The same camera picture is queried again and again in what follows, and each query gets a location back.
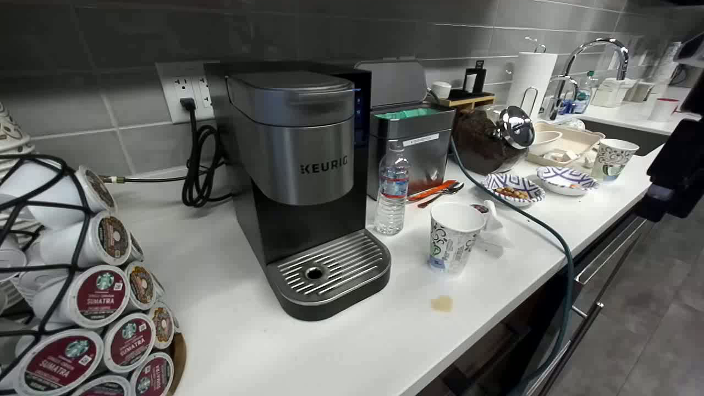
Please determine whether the patterned paper cup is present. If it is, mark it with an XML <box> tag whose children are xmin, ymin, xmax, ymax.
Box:
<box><xmin>426</xmin><ymin>202</ymin><xmax>486</xmax><ymax>274</ymax></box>
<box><xmin>591</xmin><ymin>138</ymin><xmax>637</xmax><ymax>181</ymax></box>

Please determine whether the silver Keurig coffee maker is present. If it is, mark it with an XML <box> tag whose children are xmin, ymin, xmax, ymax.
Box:
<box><xmin>218</xmin><ymin>67</ymin><xmax>391</xmax><ymax>321</ymax></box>

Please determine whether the clear plastic water bottle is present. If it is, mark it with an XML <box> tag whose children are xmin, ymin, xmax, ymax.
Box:
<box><xmin>374</xmin><ymin>138</ymin><xmax>408</xmax><ymax>236</ymax></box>

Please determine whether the stainless steel box appliance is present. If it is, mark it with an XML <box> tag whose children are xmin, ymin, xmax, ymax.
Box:
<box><xmin>368</xmin><ymin>107</ymin><xmax>454</xmax><ymax>197</ymax></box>

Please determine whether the wooden shelf organizer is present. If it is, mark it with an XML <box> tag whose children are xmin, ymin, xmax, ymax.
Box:
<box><xmin>426</xmin><ymin>92</ymin><xmax>495</xmax><ymax>111</ymax></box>

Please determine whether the blue patterned bowl left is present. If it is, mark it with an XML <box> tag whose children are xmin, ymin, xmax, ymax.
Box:
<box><xmin>486</xmin><ymin>174</ymin><xmax>544</xmax><ymax>209</ymax></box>

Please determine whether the blue patterned bowl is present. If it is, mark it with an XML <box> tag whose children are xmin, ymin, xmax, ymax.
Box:
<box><xmin>486</xmin><ymin>174</ymin><xmax>544</xmax><ymax>209</ymax></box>
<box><xmin>536</xmin><ymin>167</ymin><xmax>595</xmax><ymax>199</ymax></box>

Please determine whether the beige takeout clamshell container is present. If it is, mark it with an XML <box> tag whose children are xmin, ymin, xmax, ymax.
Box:
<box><xmin>526</xmin><ymin>122</ymin><xmax>603</xmax><ymax>165</ymax></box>

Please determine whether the blue patterned bowl right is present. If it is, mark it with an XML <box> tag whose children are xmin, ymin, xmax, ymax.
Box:
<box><xmin>536</xmin><ymin>167</ymin><xmax>595</xmax><ymax>199</ymax></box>

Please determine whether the white paper towel roll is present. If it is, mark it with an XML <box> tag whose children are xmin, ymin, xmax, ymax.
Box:
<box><xmin>506</xmin><ymin>50</ymin><xmax>558</xmax><ymax>118</ymax></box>

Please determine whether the chrome sink faucet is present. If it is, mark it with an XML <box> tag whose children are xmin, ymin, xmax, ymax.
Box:
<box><xmin>549</xmin><ymin>38</ymin><xmax>634</xmax><ymax>119</ymax></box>

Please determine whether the orange handled utensil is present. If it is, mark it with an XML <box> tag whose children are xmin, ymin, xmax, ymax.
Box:
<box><xmin>406</xmin><ymin>181</ymin><xmax>463</xmax><ymax>209</ymax></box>

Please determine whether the dark teal power cable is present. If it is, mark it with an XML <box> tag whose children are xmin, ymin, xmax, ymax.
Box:
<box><xmin>446</xmin><ymin>138</ymin><xmax>575</xmax><ymax>383</ymax></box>

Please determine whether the black coiled power cord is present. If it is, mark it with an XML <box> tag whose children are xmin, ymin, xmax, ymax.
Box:
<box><xmin>177</xmin><ymin>97</ymin><xmax>231</xmax><ymax>209</ymax></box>

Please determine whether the white wall power outlet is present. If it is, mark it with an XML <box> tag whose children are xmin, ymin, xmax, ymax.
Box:
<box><xmin>156</xmin><ymin>61</ymin><xmax>212</xmax><ymax>123</ymax></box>

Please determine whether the black wire pod carousel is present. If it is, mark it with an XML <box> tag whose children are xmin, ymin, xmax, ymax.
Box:
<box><xmin>0</xmin><ymin>154</ymin><xmax>184</xmax><ymax>396</ymax></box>

